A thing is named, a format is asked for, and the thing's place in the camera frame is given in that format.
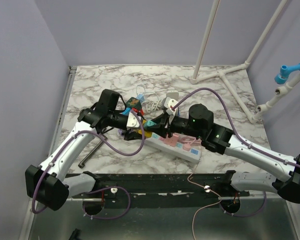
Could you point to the white power strip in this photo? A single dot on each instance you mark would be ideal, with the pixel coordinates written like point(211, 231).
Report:
point(193, 156)

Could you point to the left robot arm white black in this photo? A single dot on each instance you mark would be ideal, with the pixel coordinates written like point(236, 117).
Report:
point(44, 183)

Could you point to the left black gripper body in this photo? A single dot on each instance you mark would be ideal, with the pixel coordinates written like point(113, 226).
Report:
point(117, 120)

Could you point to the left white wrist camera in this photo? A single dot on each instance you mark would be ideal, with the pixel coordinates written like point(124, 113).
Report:
point(129, 124)

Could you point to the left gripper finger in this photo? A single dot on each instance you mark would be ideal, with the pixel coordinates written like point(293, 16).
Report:
point(138, 119)
point(132, 135)

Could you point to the dark green cube socket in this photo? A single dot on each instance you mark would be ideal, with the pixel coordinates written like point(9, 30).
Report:
point(134, 103)

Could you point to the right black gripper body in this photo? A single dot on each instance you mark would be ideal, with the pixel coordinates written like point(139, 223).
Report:
point(179, 124)

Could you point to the pink round plug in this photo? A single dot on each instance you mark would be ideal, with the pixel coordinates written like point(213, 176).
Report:
point(187, 147)

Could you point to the blue pipe fitting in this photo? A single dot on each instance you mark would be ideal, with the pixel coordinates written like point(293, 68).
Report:
point(285, 72)

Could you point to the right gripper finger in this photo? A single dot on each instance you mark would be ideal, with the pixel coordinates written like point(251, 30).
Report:
point(161, 130)
point(162, 119)

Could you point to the blue cube socket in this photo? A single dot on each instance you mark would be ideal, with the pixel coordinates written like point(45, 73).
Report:
point(126, 111)

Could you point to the pink flat adapter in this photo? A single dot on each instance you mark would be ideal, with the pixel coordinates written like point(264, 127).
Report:
point(192, 141)

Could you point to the teal plug adapter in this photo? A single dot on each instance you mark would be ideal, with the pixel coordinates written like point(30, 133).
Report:
point(148, 124)

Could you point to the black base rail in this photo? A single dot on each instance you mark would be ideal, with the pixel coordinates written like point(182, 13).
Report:
point(152, 191)

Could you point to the pink cube socket adapter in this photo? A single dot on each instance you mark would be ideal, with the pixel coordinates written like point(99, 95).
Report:
point(172, 141)

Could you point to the red cube socket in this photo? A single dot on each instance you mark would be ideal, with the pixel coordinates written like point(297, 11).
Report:
point(138, 111)

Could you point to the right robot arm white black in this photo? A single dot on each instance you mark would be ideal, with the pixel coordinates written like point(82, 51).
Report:
point(281, 172)

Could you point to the yellow cube socket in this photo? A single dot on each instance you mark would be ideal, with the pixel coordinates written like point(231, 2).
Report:
point(147, 134)

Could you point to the light blue usb charger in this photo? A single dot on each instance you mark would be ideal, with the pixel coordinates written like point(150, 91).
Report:
point(140, 97)

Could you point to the dark metal t-handle key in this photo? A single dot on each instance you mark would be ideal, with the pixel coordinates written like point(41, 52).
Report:
point(82, 163)

